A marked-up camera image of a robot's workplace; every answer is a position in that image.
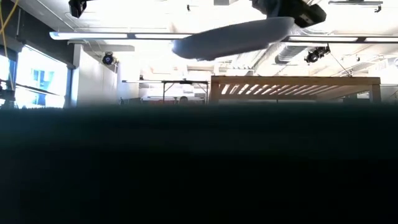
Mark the blue-grey plate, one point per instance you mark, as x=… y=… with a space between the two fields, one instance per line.
x=230 y=39

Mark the dark green plate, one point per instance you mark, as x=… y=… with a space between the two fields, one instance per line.
x=199 y=171

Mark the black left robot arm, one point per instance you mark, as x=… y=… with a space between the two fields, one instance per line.
x=77 y=7

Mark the wooden slatted shelf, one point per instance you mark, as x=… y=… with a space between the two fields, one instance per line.
x=295 y=81

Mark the black round ceiling fixture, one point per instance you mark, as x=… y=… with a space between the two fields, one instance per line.
x=108 y=58
x=312 y=56

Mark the black-framed background table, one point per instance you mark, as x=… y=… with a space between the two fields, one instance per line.
x=186 y=82

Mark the person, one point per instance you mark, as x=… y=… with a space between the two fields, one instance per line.
x=184 y=100

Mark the large bright window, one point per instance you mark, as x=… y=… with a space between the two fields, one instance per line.
x=40 y=77

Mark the black equipment stand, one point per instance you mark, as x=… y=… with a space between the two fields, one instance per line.
x=6 y=95

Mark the silver ventilation duct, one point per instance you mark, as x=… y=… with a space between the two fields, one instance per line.
x=289 y=53

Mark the ceiling track rail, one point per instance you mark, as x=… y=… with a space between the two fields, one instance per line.
x=354 y=2

